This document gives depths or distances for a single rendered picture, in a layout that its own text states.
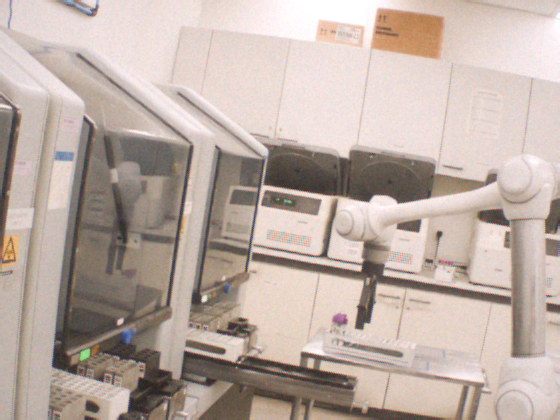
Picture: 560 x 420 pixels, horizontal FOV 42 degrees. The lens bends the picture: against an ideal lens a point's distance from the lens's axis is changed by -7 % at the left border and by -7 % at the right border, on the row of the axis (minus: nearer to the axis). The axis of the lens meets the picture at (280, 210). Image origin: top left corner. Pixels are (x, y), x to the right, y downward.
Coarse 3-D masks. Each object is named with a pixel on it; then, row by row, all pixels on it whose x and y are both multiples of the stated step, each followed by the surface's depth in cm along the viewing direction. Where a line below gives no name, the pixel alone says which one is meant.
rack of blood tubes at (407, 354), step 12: (324, 336) 248; (336, 336) 246; (348, 336) 245; (360, 336) 250; (372, 336) 252; (324, 348) 247; (348, 348) 245; (360, 348) 248; (372, 348) 253; (384, 348) 252; (396, 348) 241; (408, 348) 240; (384, 360) 242; (396, 360) 241; (408, 360) 240
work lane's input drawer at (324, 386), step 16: (192, 368) 217; (208, 368) 216; (224, 368) 215; (240, 368) 215; (256, 368) 214; (272, 368) 221; (288, 368) 224; (304, 368) 223; (240, 384) 214; (256, 384) 213; (272, 384) 213; (288, 384) 212; (304, 384) 211; (320, 384) 211; (336, 384) 210; (352, 384) 211; (320, 400) 210; (336, 400) 209; (352, 400) 209; (368, 400) 219
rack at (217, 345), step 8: (192, 328) 228; (192, 336) 218; (200, 336) 220; (208, 336) 222; (216, 336) 223; (224, 336) 226; (192, 344) 229; (200, 344) 228; (208, 344) 228; (216, 344) 217; (224, 344) 217; (232, 344) 218; (240, 344) 221; (200, 352) 218; (208, 352) 218; (216, 352) 227; (224, 352) 227; (232, 352) 216; (240, 352) 223; (232, 360) 216
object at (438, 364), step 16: (320, 336) 269; (304, 352) 242; (320, 352) 244; (416, 352) 264; (432, 352) 268; (448, 352) 272; (464, 352) 275; (368, 368) 239; (384, 368) 238; (400, 368) 237; (416, 368) 240; (432, 368) 243; (448, 368) 245; (464, 368) 248; (480, 368) 251; (464, 384) 233; (480, 384) 232; (464, 400) 274; (304, 416) 286
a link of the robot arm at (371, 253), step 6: (366, 246) 245; (372, 246) 244; (378, 246) 243; (384, 246) 245; (366, 252) 245; (372, 252) 244; (378, 252) 243; (384, 252) 244; (366, 258) 245; (372, 258) 244; (378, 258) 244; (384, 258) 244
